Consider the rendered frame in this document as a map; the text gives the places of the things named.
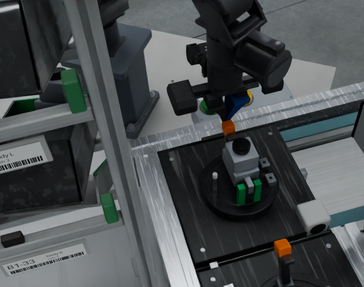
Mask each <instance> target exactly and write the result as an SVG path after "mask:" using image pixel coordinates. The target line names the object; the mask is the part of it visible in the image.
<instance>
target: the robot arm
mask: <svg viewBox="0 0 364 287"><path fill-rule="evenodd" d="M97 2H98V8H99V11H100V16H101V21H102V26H103V30H104V34H105V40H106V45H107V50H108V53H109V57H115V55H116V53H117V52H118V50H119V49H120V48H121V46H122V45H123V43H124V42H125V40H126V36H123V35H119V31H118V26H117V19H118V18H119V17H121V16H123V15H124V14H125V11H126V10H127V9H129V0H97ZM192 2H193V4H194V5H195V7H196V9H197V11H198V13H199V14H200V17H198V18H197V19H196V20H195V23H196V24H197V25H199V26H201V27H203V28H204V29H206V42H205V43H200V44H196V43H192V44H187V45H186V55H187V61H188V62H189V64H190V65H196V64H199V65H200V66H201V73H202V76H203V77H204V78H205V77H207V78H208V82H207V83H202V84H198V85H194V86H191V84H190V82H189V80H183V81H178V82H175V83H170V84H168V86H167V94H168V97H169V100H170V102H171V105H172V107H173V110H174V112H175V115H177V116H181V115H184V114H188V113H193V112H196V111H197V109H198V103H197V99H199V98H202V97H203V99H204V101H205V104H206V106H207V109H208V111H210V112H216V113H217V114H218V115H219V116H220V117H221V120H222V122H224V121H228V120H230V119H231V118H232V117H233V116H234V115H235V114H236V113H237V112H238V111H239V110H240V109H241V108H242V107H243V106H244V105H245V104H247V103H249V102H250V97H249V95H248V93H247V90H248V89H251V88H256V87H259V84H260V85H261V87H262V93H263V94H265V95H266V94H269V93H274V92H278V91H281V90H282V89H283V85H284V80H283V78H284V77H285V75H286V74H287V72H288V70H289V68H290V65H291V62H292V56H291V52H290V51H289V50H287V49H285V46H286V45H285V44H284V43H283V42H281V41H279V40H276V39H273V38H271V37H269V36H267V35H265V34H263V33H261V32H260V28H261V27H262V26H263V25H264V24H265V23H267V19H266V17H265V15H264V13H263V8H262V7H261V5H260V3H259V2H258V0H192ZM245 12H248V13H249V15H250V16H249V17H247V18H246V19H245V20H244V21H242V22H241V23H240V21H238V20H237V18H239V17H240V16H241V15H243V14H244V13H245ZM243 73H246V74H248V75H246V76H243ZM223 96H225V101H223V99H222V97H223Z"/></svg>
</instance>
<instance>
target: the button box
mask: <svg viewBox="0 0 364 287"><path fill-rule="evenodd" d="M248 91H250V92H251V94H252V101H251V103H249V104H247V105H244V106H243V107H242V108H241V109H240V110H239V111H238V112H237V113H241V112H245V111H248V110H253V109H257V108H261V107H264V106H269V105H273V104H277V103H282V102H285V101H289V100H293V99H295V98H294V96H293V95H292V93H291V91H290V90H289V88H288V87H287V85H286V83H285V81H284V85H283V89H282V90H281V91H278V92H274V93H269V94H266V95H265V94H263V93H262V87H261V85H260V84H259V87H256V88H251V89H248ZM202 100H203V97H202V98H199V99H197V103H198V109H197V111H196V112H193V113H191V118H192V121H193V124H198V123H201V122H205V121H209V120H213V119H217V118H220V116H219V115H218V114H217V113H216V112H215V113H206V112H204V111H203V110H202V109H201V102H202ZM237 113H236V114H237Z"/></svg>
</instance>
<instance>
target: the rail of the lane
mask: <svg viewBox="0 0 364 287"><path fill-rule="evenodd" d="M363 101H364V82H361V83H357V84H353V85H348V86H345V87H341V88H337V89H332V90H329V91H325V92H321V93H317V94H314V95H309V96H305V97H301V98H298V99H293V100H289V101H285V102H280V103H277V104H273V105H269V106H264V107H261V108H257V109H253V110H248V111H245V112H241V113H237V114H235V115H234V116H233V117H232V118H231V119H230V120H232V121H233V123H234V125H235V135H237V134H241V133H245V132H249V131H252V130H257V129H261V128H265V127H268V126H272V125H276V127H277V128H278V130H279V132H282V131H285V130H289V129H293V128H297V127H300V126H304V125H308V124H312V123H315V122H320V121H324V120H328V119H331V118H335V117H339V116H343V115H346V114H351V113H355V112H358V111H359V107H360V105H361V102H363ZM221 123H222V120H221V118H217V119H213V120H209V121H205V122H201V123H198V124H193V125H189V126H185V127H182V128H177V129H173V130H169V131H166V132H161V133H157V134H153V135H150V136H145V137H141V138H137V139H134V140H130V141H128V143H129V148H130V153H131V158H132V162H133V167H134V171H135V175H136V179H137V182H138V186H139V187H140V184H139V178H138V173H137V167H136V164H135V159H134V157H138V156H141V155H143V156H144V157H148V155H147V154H150V153H154V152H157V154H158V157H159V154H163V153H167V152H171V151H174V150H179V149H183V148H186V147H190V146H194V145H198V144H203V143H206V142H210V141H214V140H218V139H221V138H225V137H224V132H223V131H222V124H221ZM159 160H160V158H159Z"/></svg>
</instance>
